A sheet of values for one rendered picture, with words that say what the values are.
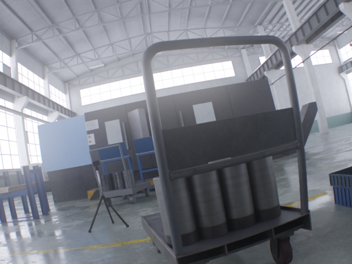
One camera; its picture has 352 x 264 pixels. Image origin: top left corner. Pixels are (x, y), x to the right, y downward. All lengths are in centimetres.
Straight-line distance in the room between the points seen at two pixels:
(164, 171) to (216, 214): 32
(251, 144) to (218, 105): 649
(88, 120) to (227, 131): 671
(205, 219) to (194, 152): 30
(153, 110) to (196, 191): 38
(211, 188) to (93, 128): 651
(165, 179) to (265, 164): 46
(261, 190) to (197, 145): 39
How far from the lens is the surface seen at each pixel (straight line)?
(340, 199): 223
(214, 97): 759
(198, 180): 116
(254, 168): 126
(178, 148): 98
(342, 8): 1463
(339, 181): 215
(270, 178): 128
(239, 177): 121
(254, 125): 109
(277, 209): 131
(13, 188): 538
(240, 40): 109
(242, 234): 117
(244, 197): 122
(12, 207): 579
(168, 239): 119
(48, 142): 790
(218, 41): 105
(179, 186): 113
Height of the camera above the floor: 59
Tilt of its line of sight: 5 degrees up
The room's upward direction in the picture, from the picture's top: 11 degrees counter-clockwise
